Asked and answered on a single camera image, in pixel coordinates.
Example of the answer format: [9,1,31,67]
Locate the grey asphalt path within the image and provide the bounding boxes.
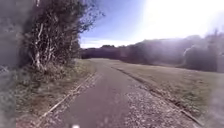
[35,58,201,128]

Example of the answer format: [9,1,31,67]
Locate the distant row of trees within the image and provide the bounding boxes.
[80,29,224,74]

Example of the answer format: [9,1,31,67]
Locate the wood of trees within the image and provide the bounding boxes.
[0,0,104,73]

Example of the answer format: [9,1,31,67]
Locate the grass field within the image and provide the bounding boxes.
[94,57,224,125]

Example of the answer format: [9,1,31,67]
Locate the grass verge with leaves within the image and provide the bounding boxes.
[0,58,98,128]

